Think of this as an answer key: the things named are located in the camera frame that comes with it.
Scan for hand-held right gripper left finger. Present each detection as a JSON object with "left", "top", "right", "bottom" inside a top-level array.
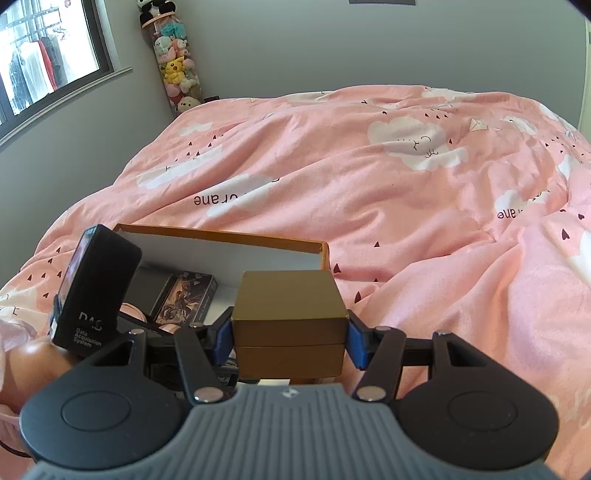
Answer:
[{"left": 99, "top": 307, "right": 236, "bottom": 403}]

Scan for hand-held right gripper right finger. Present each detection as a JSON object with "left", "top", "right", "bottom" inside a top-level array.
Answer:
[{"left": 346, "top": 310, "right": 490, "bottom": 401}]

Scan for black box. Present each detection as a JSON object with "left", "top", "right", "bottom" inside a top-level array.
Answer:
[{"left": 122, "top": 268, "right": 174, "bottom": 319}]

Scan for illustrated card box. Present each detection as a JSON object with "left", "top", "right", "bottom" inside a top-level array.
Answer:
[{"left": 154, "top": 272, "right": 218, "bottom": 326}]

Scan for gold gift box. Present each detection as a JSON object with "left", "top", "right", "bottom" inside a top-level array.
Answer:
[{"left": 231, "top": 270, "right": 349, "bottom": 380}]

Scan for orange cardboard box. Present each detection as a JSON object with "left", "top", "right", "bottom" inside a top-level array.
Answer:
[{"left": 113, "top": 223, "right": 331, "bottom": 384}]

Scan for person's left hand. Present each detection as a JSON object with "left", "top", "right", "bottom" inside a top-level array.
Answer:
[{"left": 2, "top": 338, "right": 77, "bottom": 409}]

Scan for pink cloud print blanket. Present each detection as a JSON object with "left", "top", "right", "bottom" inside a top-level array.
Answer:
[{"left": 0, "top": 84, "right": 591, "bottom": 476}]

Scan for hanging clothes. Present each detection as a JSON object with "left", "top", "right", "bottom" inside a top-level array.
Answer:
[{"left": 7, "top": 34, "right": 77, "bottom": 114}]

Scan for window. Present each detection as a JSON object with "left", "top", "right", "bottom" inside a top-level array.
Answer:
[{"left": 0, "top": 0, "right": 134, "bottom": 148}]

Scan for clear tube of plush toys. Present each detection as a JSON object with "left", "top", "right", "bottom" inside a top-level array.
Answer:
[{"left": 141, "top": 14, "right": 204, "bottom": 116}]

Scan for panda plush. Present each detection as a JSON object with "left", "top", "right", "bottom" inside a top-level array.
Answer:
[{"left": 137, "top": 0, "right": 178, "bottom": 21}]

